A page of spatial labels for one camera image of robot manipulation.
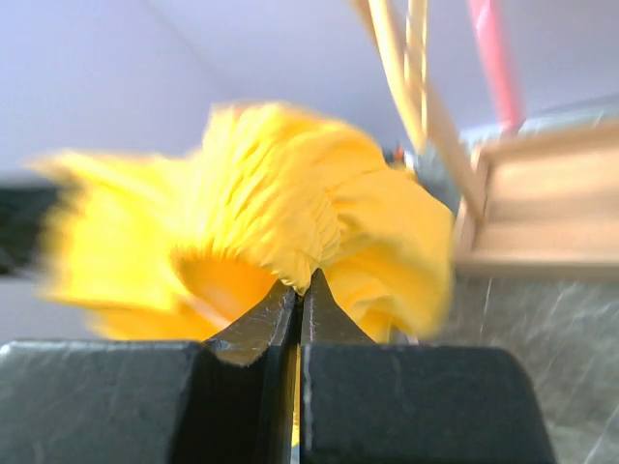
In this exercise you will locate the pink hanger left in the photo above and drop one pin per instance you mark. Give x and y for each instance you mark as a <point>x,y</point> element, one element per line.
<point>496,58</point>

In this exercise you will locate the yellow hanger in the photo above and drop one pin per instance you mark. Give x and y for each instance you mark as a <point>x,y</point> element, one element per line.
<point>404,58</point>

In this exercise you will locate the yellow shorts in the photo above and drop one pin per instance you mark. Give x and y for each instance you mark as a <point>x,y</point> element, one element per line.
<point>167,248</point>

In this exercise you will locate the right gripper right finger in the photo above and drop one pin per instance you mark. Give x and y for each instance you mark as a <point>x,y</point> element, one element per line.
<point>366,402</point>

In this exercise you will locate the wooden hanger rack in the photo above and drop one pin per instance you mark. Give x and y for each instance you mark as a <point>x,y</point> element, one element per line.
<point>537,204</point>

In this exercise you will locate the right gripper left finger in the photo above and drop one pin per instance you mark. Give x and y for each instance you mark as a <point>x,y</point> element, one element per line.
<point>225,400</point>

